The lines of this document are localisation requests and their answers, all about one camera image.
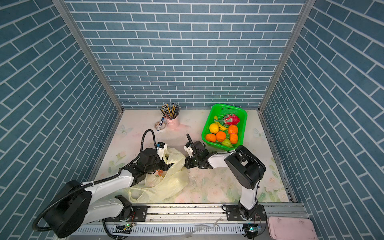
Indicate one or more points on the yellow apple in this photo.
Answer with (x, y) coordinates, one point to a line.
(214, 128)

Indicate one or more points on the pink tray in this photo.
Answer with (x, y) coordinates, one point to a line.
(286, 228)

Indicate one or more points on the yellow banana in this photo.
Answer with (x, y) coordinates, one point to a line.
(221, 127)

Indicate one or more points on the bundle of coloured pencils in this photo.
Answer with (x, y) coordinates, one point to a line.
(170, 110)

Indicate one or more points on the blue marker pen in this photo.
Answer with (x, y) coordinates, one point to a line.
(160, 124)

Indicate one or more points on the yellow printed plastic bag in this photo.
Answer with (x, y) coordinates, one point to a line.
(162, 185)

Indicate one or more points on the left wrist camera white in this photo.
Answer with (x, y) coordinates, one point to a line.
(161, 149)

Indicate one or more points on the green pear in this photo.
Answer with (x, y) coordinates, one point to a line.
(227, 143)

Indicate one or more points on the red dragon fruit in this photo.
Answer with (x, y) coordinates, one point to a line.
(228, 120)

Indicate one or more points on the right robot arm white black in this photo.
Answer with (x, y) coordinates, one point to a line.
(246, 167)

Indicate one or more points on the pink pencil cup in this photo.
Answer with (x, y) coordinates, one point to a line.
(173, 124)

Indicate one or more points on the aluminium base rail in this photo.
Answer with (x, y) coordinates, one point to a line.
(188, 220)

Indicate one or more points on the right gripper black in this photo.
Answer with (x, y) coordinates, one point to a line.
(188, 164)

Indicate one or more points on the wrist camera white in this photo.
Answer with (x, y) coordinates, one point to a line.
(188, 148)
(161, 149)

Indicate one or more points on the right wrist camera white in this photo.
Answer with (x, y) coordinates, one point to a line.
(188, 148)

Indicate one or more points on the orange fruit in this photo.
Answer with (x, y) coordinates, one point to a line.
(211, 137)
(234, 138)
(221, 136)
(233, 129)

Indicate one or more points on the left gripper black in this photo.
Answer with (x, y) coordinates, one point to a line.
(165, 166)

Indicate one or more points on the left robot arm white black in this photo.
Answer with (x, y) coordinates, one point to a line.
(78, 204)

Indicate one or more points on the green plastic basket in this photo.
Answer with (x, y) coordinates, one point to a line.
(221, 110)

